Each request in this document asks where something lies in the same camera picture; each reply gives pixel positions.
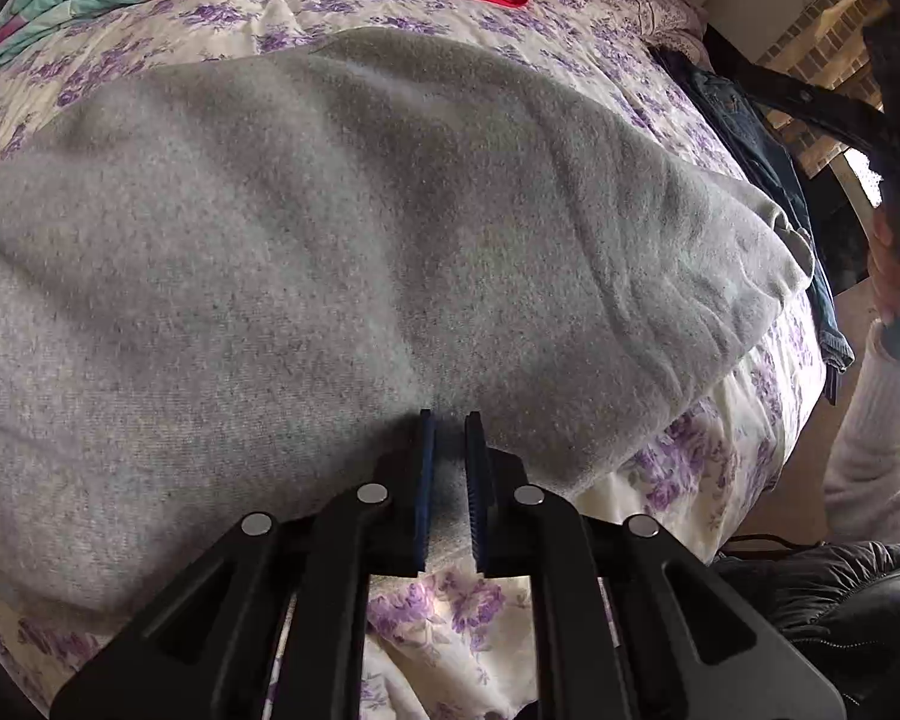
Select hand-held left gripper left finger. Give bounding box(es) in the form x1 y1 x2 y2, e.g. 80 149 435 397
49 409 438 720

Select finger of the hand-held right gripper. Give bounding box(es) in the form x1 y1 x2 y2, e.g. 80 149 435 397
709 34 892 162

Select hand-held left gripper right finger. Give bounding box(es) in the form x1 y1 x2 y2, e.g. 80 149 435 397
463 411 847 720

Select grey pants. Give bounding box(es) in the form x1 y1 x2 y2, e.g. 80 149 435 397
0 28 817 620

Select person's right forearm white sleeve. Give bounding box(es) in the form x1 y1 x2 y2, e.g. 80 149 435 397
823 321 900 545

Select person's right hand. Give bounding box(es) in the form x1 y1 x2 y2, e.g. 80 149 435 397
867 202 900 325

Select dark blue jeans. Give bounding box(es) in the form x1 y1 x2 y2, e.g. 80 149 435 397
651 45 856 374

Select purple floral bed sheet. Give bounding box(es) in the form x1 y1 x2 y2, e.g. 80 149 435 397
0 0 833 720

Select person's black jacket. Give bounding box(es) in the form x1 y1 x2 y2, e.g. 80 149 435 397
709 540 900 720

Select black cable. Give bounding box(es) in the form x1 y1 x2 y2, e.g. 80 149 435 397
714 534 830 562

